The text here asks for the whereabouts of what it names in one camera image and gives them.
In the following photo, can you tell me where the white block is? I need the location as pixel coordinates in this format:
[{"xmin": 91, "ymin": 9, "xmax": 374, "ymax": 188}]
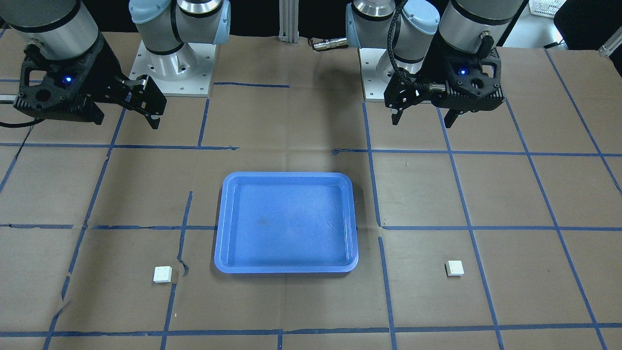
[
  {"xmin": 153, "ymin": 266, "xmax": 173, "ymax": 284},
  {"xmin": 445, "ymin": 261, "xmax": 465, "ymax": 277}
]

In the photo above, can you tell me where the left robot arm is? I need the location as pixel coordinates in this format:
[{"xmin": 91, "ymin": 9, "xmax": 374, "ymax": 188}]
[{"xmin": 345, "ymin": 0, "xmax": 522, "ymax": 128}]

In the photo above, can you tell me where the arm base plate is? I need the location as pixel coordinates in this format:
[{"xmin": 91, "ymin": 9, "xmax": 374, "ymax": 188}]
[
  {"xmin": 358, "ymin": 48, "xmax": 393, "ymax": 102},
  {"xmin": 129, "ymin": 42, "xmax": 219, "ymax": 98}
]

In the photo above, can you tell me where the blue plastic tray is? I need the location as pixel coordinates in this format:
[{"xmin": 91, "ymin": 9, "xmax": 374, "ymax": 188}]
[{"xmin": 214, "ymin": 172, "xmax": 359, "ymax": 273}]

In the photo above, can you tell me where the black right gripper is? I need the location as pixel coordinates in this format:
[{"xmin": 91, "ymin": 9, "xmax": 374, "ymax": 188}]
[{"xmin": 13, "ymin": 34, "xmax": 167, "ymax": 129}]

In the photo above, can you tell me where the aluminium frame post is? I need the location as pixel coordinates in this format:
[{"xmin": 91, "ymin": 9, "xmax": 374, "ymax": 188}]
[{"xmin": 278, "ymin": 0, "xmax": 299, "ymax": 46}]

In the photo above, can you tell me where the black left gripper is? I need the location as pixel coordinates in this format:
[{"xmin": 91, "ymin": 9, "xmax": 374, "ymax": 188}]
[{"xmin": 384, "ymin": 34, "xmax": 505, "ymax": 129}]

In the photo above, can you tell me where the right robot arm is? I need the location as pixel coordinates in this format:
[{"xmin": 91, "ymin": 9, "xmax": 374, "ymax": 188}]
[{"xmin": 1, "ymin": 0, "xmax": 231, "ymax": 129}]

